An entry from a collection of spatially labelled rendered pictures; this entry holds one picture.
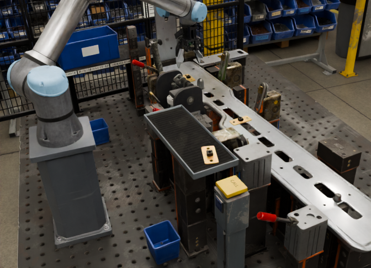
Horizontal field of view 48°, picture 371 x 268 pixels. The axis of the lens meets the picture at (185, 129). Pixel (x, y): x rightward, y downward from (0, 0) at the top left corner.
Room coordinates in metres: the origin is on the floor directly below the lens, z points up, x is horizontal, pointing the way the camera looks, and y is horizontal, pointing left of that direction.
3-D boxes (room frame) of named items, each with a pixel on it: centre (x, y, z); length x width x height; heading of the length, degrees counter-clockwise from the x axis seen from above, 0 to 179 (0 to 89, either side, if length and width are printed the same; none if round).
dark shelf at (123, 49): (2.15, 0.33, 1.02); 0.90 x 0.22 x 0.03; 114
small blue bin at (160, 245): (1.04, 0.10, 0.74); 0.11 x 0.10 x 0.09; 24
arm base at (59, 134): (1.21, 0.42, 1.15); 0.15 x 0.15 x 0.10
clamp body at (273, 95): (1.54, -0.35, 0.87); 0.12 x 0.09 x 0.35; 114
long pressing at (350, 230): (1.40, -0.23, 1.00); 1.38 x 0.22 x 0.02; 24
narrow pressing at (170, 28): (2.09, 0.07, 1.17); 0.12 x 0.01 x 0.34; 114
